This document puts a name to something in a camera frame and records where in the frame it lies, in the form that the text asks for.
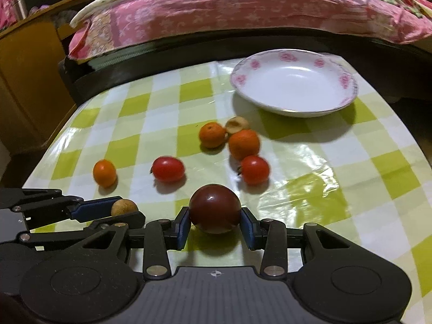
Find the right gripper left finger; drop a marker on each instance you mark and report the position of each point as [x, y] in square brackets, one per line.
[160, 236]

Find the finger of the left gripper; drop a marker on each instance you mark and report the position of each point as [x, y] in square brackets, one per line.
[50, 205]
[134, 220]

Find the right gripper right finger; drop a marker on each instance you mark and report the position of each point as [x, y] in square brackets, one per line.
[270, 236]

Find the small orange kumquat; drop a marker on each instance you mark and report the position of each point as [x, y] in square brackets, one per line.
[104, 173]

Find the dark red plum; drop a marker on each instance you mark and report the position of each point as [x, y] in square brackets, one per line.
[215, 209]

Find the round red cherry tomato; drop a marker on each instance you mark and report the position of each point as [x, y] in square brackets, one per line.
[254, 170]

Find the larger orange tangerine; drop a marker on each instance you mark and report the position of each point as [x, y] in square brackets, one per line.
[243, 144]

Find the pale brown longan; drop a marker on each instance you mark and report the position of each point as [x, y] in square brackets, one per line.
[236, 124]

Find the green checkered tablecloth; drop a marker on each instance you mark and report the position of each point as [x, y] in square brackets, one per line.
[358, 171]

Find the white floral plate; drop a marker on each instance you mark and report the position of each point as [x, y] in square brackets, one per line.
[295, 83]

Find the pink floral quilt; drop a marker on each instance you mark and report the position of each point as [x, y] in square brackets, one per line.
[106, 25]

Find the dark bed frame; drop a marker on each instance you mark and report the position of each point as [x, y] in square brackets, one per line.
[393, 70]

